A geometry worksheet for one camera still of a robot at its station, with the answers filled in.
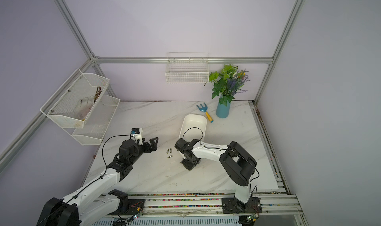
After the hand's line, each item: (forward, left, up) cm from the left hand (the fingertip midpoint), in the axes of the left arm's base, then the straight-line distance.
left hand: (151, 140), depth 85 cm
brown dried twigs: (+18, +29, +20) cm, 39 cm away
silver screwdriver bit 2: (0, -10, -13) cm, 16 cm away
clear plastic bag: (+10, +34, +18) cm, 40 cm away
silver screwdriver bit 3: (-5, -10, -11) cm, 16 cm away
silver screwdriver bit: (-1, -8, -12) cm, 14 cm away
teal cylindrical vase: (+28, -46, -6) cm, 54 cm away
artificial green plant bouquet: (+26, -45, +21) cm, 56 cm away
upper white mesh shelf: (+9, +39, +19) cm, 45 cm away
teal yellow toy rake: (+35, -34, -10) cm, 49 cm away
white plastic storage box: (+24, -21, -12) cm, 34 cm away
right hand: (-10, -24, -13) cm, 29 cm away
